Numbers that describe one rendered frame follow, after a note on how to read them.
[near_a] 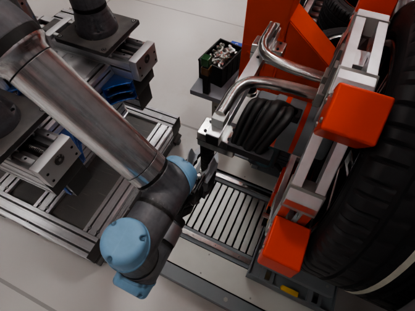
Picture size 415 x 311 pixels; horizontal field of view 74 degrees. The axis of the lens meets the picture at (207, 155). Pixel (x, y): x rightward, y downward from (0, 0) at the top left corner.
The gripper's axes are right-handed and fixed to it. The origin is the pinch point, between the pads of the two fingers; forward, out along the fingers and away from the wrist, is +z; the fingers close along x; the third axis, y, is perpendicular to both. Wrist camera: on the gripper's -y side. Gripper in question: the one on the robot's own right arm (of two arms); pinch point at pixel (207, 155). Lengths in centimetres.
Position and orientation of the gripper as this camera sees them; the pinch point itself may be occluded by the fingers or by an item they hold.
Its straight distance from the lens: 71.3
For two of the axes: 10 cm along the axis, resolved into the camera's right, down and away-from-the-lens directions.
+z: 4.2, -7.6, 4.9
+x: -9.1, -3.6, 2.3
